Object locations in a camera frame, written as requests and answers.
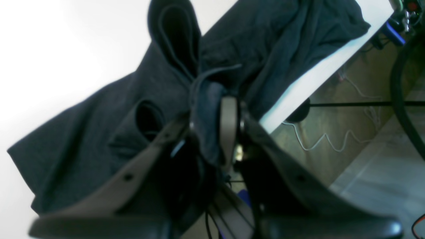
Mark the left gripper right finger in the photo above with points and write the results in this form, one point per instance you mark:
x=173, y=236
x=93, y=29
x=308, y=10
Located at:
x=287, y=202

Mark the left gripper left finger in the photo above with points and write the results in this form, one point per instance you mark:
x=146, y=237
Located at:
x=133, y=204

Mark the black long-sleeve T-shirt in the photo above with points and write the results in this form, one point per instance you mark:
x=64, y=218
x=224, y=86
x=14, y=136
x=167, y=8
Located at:
x=254, y=53

